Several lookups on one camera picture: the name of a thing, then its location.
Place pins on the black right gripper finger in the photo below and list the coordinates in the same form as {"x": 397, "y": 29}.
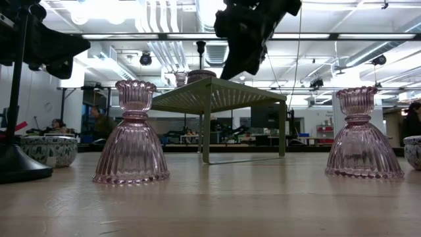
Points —
{"x": 235, "y": 59}
{"x": 255, "y": 59}

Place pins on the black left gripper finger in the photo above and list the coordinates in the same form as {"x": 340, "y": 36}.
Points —
{"x": 60, "y": 69}
{"x": 69, "y": 46}

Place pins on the pink ribbed glass candle holder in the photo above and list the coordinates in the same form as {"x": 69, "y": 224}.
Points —
{"x": 131, "y": 148}
{"x": 361, "y": 148}
{"x": 181, "y": 79}

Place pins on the blue patterned white candle tin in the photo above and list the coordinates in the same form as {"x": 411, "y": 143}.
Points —
{"x": 413, "y": 153}

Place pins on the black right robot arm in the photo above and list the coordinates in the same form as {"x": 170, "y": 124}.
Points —
{"x": 294, "y": 6}

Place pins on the green floral white candle tin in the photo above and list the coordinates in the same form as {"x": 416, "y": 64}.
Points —
{"x": 49, "y": 151}

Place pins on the green perforated metal shelf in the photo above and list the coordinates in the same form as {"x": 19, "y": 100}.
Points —
{"x": 217, "y": 95}

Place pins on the person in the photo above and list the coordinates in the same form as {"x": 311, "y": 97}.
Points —
{"x": 58, "y": 125}
{"x": 413, "y": 125}
{"x": 102, "y": 123}

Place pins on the dark background monitor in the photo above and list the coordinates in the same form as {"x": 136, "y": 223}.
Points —
{"x": 263, "y": 116}

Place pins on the black ceiling spotlight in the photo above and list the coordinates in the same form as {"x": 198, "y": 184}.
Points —
{"x": 316, "y": 84}

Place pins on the red bar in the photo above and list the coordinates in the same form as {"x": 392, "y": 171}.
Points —
{"x": 21, "y": 126}

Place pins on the black ceiling dome camera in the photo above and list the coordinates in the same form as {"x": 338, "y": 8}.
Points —
{"x": 379, "y": 60}
{"x": 145, "y": 59}

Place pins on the black overhead frame beam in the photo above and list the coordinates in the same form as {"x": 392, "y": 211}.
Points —
{"x": 333, "y": 36}

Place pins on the black table edge rail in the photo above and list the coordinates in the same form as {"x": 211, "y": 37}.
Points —
{"x": 177, "y": 148}

